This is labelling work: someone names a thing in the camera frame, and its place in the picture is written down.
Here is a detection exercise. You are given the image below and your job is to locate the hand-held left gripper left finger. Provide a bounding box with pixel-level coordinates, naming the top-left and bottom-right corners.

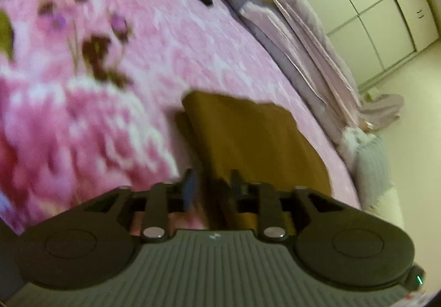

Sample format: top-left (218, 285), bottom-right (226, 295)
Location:
top-left (83, 169), bottom-right (198, 242)

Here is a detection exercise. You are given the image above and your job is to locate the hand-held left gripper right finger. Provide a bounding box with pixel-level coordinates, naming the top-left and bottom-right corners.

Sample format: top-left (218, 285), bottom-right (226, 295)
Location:
top-left (229, 169), bottom-right (348, 242)

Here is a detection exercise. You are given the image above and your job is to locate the brown long-sleeved shirt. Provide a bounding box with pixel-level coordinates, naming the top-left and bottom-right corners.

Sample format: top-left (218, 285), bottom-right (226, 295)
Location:
top-left (175, 90), bottom-right (333, 235)

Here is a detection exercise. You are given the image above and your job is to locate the pink floral blanket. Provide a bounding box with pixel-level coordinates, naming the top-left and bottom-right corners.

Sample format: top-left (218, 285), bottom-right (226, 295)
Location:
top-left (0, 0), bottom-right (362, 235)

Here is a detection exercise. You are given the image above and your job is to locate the grey checked cushion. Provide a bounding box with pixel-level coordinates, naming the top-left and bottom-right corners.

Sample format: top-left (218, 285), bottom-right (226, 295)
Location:
top-left (355, 136), bottom-right (393, 211)

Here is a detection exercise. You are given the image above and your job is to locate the folded pink duvet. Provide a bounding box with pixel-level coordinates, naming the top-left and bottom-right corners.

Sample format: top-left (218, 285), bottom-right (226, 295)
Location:
top-left (227, 0), bottom-right (345, 142)

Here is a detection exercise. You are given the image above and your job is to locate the white quilted headboard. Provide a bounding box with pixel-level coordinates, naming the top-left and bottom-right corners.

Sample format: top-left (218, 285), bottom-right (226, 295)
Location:
top-left (365, 186), bottom-right (405, 232)

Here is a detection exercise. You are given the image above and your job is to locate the lilac pillow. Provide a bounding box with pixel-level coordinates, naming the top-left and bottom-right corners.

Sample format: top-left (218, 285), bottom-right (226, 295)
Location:
top-left (265, 0), bottom-right (362, 122)

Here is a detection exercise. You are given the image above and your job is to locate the hanging grey pink towel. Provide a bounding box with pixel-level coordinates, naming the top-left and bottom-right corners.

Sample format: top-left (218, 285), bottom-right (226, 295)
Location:
top-left (360, 93), bottom-right (404, 130)

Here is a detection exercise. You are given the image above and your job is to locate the white wardrobe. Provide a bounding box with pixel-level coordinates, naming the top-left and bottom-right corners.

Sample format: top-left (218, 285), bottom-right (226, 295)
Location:
top-left (255, 0), bottom-right (431, 90)

